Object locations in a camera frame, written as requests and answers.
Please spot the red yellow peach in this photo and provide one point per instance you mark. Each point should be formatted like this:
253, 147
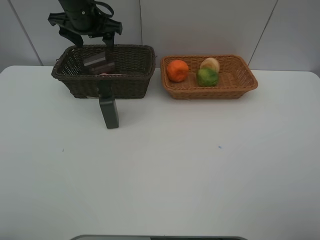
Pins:
211, 63

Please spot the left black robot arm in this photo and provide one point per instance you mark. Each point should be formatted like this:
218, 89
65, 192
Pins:
83, 2

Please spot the orange mandarin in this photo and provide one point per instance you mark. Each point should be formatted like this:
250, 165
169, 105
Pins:
177, 70

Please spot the green lime fruit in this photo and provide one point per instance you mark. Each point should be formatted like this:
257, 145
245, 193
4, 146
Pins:
207, 77

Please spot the translucent purple plastic cup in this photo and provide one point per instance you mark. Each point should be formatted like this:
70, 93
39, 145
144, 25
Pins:
101, 63

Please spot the pink bottle white cap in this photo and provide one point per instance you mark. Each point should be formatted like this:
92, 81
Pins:
109, 75

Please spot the dark brown wicker basket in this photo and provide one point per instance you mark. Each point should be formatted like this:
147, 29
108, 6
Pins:
136, 62

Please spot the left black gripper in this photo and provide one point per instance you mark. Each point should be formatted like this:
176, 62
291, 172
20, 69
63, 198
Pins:
87, 20

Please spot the tan wicker basket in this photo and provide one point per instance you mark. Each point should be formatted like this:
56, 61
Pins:
234, 78

